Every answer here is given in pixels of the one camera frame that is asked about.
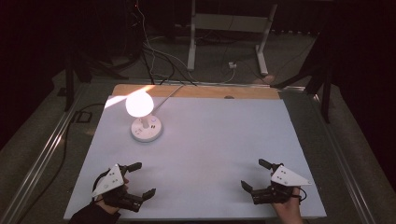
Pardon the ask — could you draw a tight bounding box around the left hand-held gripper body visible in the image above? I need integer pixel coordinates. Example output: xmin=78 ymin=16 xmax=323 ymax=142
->
xmin=91 ymin=163 xmax=145 ymax=214

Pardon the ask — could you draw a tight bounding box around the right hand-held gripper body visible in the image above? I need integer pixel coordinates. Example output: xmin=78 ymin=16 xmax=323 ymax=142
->
xmin=250 ymin=162 xmax=313 ymax=205

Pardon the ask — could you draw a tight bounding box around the person's left hand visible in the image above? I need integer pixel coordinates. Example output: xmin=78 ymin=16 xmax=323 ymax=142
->
xmin=94 ymin=176 xmax=131 ymax=217

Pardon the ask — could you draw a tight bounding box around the person's right hand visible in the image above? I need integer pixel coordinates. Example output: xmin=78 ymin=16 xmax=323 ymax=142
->
xmin=271 ymin=186 xmax=304 ymax=224

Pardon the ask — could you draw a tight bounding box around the white globe table lamp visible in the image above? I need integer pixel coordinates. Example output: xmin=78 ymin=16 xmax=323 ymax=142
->
xmin=124 ymin=91 xmax=163 ymax=144

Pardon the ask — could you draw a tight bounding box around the white table mat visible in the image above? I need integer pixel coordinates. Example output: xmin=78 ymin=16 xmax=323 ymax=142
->
xmin=63 ymin=94 xmax=328 ymax=221

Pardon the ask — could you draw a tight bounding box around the black tripod stand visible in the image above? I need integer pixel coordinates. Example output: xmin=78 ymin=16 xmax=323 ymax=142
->
xmin=270 ymin=29 xmax=333 ymax=124
xmin=63 ymin=46 xmax=130 ymax=112

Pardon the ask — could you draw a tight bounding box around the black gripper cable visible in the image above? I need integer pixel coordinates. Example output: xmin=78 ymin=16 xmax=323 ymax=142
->
xmin=92 ymin=169 xmax=112 ymax=192
xmin=292 ymin=186 xmax=308 ymax=204

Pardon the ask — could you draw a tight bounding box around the black floor cable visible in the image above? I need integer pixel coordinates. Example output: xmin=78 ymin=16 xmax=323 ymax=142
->
xmin=17 ymin=102 xmax=107 ymax=224

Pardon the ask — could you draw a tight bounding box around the aluminium floor rail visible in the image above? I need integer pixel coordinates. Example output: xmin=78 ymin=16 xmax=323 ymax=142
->
xmin=0 ymin=82 xmax=92 ymax=224
xmin=309 ymin=92 xmax=376 ymax=224

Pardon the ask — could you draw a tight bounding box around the grey lamp cable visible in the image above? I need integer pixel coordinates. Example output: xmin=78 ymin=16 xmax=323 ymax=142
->
xmin=151 ymin=84 xmax=185 ymax=114

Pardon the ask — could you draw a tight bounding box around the bundle of black cables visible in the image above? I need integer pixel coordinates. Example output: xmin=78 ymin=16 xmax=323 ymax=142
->
xmin=139 ymin=41 xmax=198 ymax=87

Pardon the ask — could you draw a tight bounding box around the white floor cable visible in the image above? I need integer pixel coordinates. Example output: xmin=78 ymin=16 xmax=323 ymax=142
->
xmin=135 ymin=0 xmax=236 ymax=85

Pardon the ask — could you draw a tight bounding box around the white metal stand frame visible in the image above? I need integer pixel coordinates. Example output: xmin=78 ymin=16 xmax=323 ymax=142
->
xmin=187 ymin=0 xmax=278 ymax=77

